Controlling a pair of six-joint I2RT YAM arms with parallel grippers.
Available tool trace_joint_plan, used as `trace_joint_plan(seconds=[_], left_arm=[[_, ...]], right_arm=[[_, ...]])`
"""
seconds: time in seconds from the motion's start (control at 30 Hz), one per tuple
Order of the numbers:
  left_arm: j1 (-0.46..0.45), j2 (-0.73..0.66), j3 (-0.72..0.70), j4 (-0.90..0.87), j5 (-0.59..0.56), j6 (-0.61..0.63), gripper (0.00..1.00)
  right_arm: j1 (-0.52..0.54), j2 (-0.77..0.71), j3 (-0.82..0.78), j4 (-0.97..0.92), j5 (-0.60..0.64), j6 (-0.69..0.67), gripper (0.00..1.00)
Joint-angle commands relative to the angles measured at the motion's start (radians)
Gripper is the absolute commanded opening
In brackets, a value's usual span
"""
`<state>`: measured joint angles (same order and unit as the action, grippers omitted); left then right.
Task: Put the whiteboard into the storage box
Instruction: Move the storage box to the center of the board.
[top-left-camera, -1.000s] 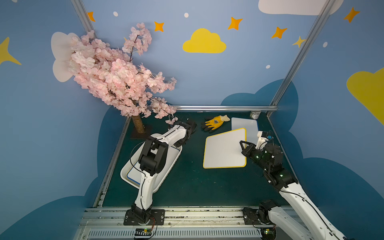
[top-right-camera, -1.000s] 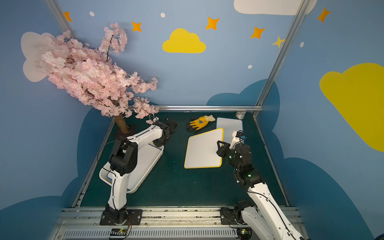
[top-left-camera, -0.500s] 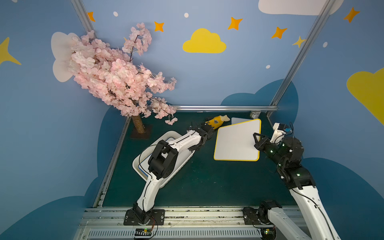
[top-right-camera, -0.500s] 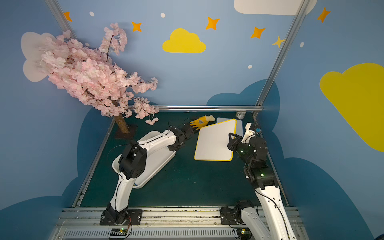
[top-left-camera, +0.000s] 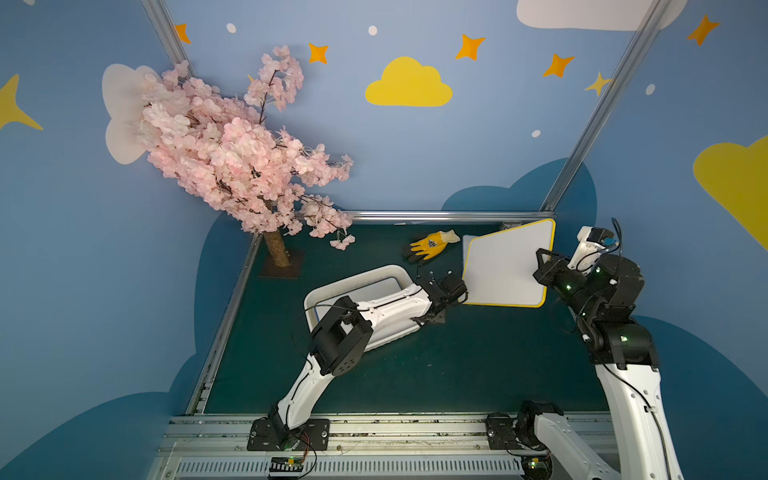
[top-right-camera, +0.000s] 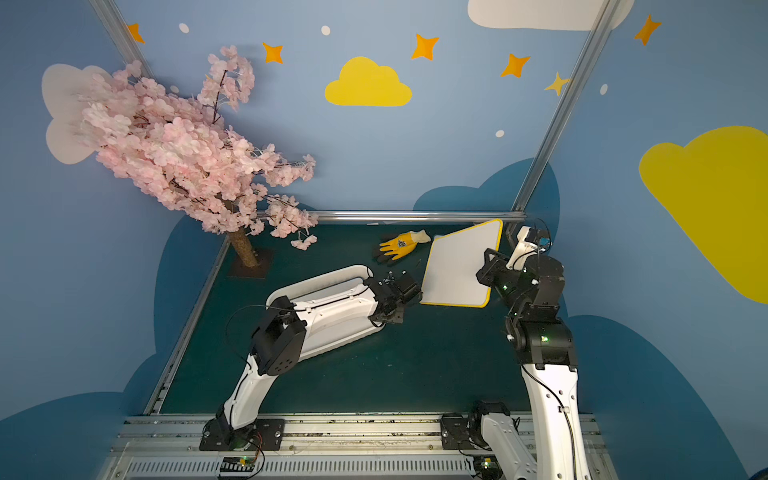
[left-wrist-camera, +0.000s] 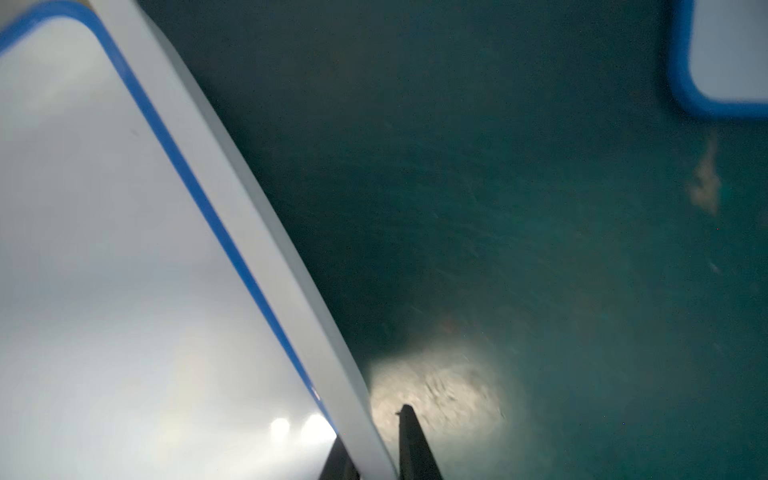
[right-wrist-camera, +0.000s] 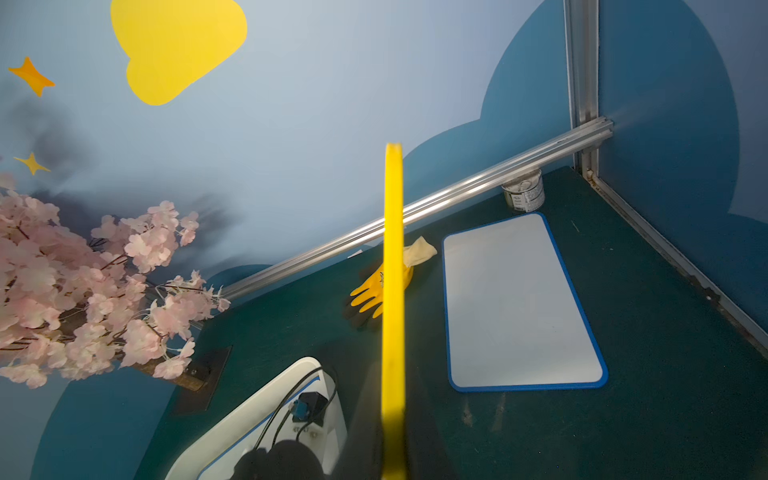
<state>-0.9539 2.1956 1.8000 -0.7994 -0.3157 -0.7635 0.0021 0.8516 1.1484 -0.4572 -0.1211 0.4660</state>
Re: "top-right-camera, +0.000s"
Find yellow-edged whiteboard back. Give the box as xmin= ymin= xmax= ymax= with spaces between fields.
xmin=420 ymin=219 xmax=503 ymax=308

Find white plastic storage box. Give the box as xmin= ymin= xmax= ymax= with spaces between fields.
xmin=267 ymin=265 xmax=379 ymax=361

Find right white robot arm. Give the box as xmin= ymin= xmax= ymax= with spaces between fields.
xmin=468 ymin=249 xmax=591 ymax=479

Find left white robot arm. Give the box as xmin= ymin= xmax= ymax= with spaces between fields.
xmin=200 ymin=265 xmax=421 ymax=451

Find yellow black work glove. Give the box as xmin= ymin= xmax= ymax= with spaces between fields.
xmin=372 ymin=230 xmax=431 ymax=265

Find horizontal aluminium back bar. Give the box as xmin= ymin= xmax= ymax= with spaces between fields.
xmin=310 ymin=210 xmax=526 ymax=224

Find right green circuit board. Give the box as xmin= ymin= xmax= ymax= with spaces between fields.
xmin=472 ymin=456 xmax=504 ymax=480

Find green circuit board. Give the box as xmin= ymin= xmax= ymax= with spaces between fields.
xmin=217 ymin=456 xmax=256 ymax=479
xmin=472 ymin=456 xmax=504 ymax=480

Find left green circuit board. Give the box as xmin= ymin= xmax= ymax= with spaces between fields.
xmin=217 ymin=456 xmax=256 ymax=479

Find pink cherry blossom tree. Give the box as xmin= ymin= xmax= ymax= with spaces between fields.
xmin=80 ymin=46 xmax=318 ymax=267

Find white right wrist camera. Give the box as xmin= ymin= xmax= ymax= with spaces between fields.
xmin=506 ymin=226 xmax=541 ymax=271

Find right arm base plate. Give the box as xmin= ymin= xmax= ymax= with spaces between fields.
xmin=439 ymin=412 xmax=477 ymax=451

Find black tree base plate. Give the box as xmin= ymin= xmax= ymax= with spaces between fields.
xmin=227 ymin=249 xmax=276 ymax=279

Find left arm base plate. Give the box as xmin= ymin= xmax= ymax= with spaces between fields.
xmin=199 ymin=417 xmax=285 ymax=452

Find right aluminium frame post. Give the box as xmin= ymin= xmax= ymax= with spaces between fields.
xmin=504 ymin=0 xmax=622 ymax=224

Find aluminium frame post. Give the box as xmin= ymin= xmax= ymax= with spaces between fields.
xmin=504 ymin=0 xmax=622 ymax=224
xmin=89 ymin=0 xmax=153 ymax=77

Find aluminium front rail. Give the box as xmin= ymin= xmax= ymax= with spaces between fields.
xmin=95 ymin=412 xmax=619 ymax=480

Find left aluminium frame post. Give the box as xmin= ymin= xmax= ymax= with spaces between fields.
xmin=89 ymin=0 xmax=153 ymax=77

